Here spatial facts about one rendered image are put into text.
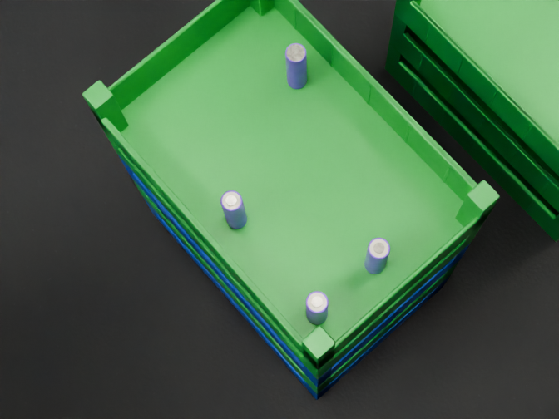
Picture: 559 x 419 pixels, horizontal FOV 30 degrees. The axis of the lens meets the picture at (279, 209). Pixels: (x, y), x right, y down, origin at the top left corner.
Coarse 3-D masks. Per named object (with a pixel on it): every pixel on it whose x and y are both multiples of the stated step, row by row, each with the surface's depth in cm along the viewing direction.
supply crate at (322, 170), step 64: (256, 0) 95; (192, 64) 97; (256, 64) 97; (320, 64) 96; (128, 128) 95; (192, 128) 95; (256, 128) 95; (320, 128) 95; (384, 128) 95; (192, 192) 94; (256, 192) 93; (320, 192) 93; (384, 192) 93; (448, 192) 93; (256, 256) 92; (320, 256) 92
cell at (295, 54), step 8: (288, 48) 90; (296, 48) 90; (304, 48) 90; (288, 56) 90; (296, 56) 90; (304, 56) 90; (288, 64) 91; (296, 64) 90; (304, 64) 91; (288, 72) 93; (296, 72) 92; (304, 72) 93; (288, 80) 95; (296, 80) 93; (304, 80) 94; (296, 88) 95
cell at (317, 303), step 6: (312, 294) 84; (318, 294) 84; (324, 294) 84; (306, 300) 84; (312, 300) 84; (318, 300) 84; (324, 300) 84; (306, 306) 85; (312, 306) 84; (318, 306) 84; (324, 306) 84; (306, 312) 88; (312, 312) 84; (318, 312) 84; (324, 312) 85; (312, 318) 87; (318, 318) 87; (324, 318) 89; (318, 324) 90
